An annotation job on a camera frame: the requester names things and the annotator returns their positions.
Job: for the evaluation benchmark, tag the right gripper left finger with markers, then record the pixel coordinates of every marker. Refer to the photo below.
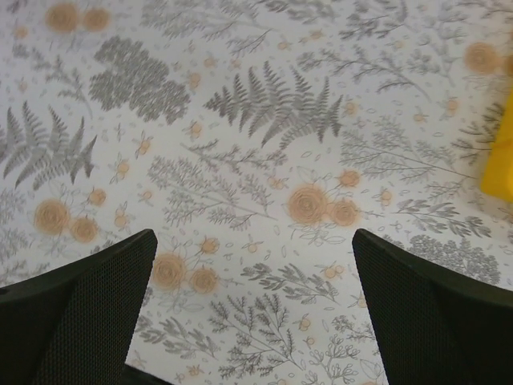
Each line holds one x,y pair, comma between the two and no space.
74,324

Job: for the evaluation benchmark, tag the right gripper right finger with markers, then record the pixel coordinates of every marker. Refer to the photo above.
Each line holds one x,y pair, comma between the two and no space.
433,325

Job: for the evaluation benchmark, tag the yellow plastic bin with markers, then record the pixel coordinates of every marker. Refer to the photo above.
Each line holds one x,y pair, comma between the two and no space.
497,177

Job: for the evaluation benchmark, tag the floral patterned table mat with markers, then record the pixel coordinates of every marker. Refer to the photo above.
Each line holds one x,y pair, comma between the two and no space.
254,138

